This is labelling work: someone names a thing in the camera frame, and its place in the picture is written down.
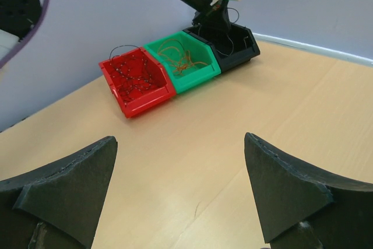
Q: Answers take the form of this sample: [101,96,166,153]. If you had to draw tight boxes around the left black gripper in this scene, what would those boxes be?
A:
[181,0,231,38]

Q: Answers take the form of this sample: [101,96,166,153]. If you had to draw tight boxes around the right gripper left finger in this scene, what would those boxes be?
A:
[1,136,118,248]

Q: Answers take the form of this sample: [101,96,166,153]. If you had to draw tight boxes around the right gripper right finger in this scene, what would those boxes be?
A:
[244,133,372,248]

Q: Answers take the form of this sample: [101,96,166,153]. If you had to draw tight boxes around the grey wire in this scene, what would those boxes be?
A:
[198,6,253,57]

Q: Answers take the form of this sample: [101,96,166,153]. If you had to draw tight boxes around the orange wire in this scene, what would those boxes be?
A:
[157,37,209,76]

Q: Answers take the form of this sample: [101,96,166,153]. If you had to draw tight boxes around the black wires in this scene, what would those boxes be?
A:
[109,44,155,106]

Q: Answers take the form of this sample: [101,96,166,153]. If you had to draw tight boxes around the black plastic bin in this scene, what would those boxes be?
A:
[184,23,261,72]

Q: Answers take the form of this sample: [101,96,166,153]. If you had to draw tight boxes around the green plastic bin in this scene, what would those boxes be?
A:
[144,31,221,94]

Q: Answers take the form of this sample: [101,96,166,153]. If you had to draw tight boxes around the red plastic bin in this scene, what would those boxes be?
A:
[98,46,177,118]

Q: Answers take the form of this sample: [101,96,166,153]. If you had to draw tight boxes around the aluminium table frame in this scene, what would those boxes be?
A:
[254,33,372,67]

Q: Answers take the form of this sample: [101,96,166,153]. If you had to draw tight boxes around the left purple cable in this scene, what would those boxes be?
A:
[0,0,55,68]

